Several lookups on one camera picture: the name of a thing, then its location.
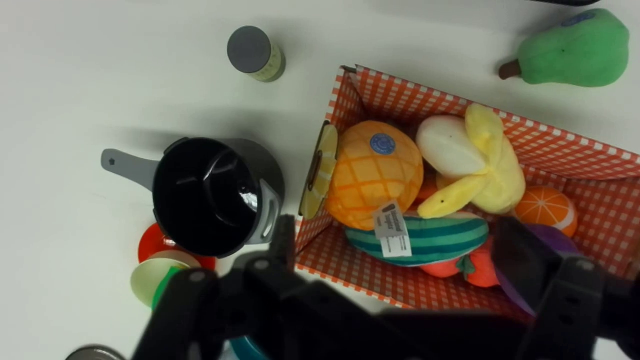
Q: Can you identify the black toy saucepan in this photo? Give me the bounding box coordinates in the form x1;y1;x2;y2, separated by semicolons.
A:
100;138;285;257

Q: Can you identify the orange pineapple plush toy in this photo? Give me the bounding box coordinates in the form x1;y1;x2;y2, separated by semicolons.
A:
323;119;423;230

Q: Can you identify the striped watermelon plush toy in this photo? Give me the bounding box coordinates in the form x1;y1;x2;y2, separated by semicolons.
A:
344;214;487;267

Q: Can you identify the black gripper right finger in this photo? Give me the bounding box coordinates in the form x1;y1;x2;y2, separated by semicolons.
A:
490;215;640;360

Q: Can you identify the green pear plush toy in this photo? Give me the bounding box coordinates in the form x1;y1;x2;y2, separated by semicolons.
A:
497;8;630;88

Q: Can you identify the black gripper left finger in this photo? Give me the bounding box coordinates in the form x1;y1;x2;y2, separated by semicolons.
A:
131;214;347;360

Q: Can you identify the silver tin can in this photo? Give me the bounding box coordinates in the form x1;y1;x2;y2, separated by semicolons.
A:
64;344;126;360

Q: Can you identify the purple plush toy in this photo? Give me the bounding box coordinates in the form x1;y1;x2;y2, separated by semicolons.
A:
492;220;577;313

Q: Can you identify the yellow banana plush toy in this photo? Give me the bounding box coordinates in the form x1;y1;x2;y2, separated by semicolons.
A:
413;104;526;218

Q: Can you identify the pineapple slice toy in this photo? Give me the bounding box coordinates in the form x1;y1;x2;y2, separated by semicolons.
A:
298;121;337;218

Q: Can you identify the small green tin can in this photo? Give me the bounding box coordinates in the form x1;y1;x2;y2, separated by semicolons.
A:
225;25;285;81

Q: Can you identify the orange slice plush toy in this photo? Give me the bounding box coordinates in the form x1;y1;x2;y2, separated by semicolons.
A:
514;186;577;238

